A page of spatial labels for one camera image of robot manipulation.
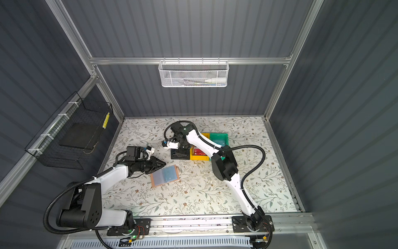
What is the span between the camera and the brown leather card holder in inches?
35.1

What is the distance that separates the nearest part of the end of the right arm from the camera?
719 millimetres

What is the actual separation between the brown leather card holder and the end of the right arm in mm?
125
